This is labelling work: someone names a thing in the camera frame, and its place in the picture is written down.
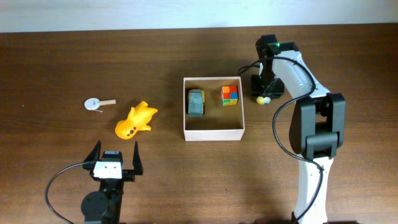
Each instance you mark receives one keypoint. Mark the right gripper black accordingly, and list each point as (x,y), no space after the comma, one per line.
(255,90)

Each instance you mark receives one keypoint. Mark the yellow grey ball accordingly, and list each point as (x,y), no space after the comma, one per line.
(263,100)

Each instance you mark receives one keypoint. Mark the pink cardboard box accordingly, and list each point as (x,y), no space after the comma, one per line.
(219,123)

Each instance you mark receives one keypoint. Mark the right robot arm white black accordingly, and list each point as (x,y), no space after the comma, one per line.
(317,126)

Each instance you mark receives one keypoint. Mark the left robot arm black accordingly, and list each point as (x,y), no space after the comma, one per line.
(104,205)

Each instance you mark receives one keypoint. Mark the colourful puzzle cube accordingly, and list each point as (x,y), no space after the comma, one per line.
(229,95)

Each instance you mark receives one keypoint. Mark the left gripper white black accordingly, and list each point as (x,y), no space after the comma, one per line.
(129,174)

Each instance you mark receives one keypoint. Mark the white disc with wooden handle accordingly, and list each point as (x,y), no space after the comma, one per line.
(93,104)

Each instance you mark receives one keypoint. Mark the grey yellow toy car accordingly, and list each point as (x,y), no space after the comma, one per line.
(196,103)

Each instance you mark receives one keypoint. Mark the orange rubber toy animal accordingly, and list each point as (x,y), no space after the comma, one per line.
(137,120)

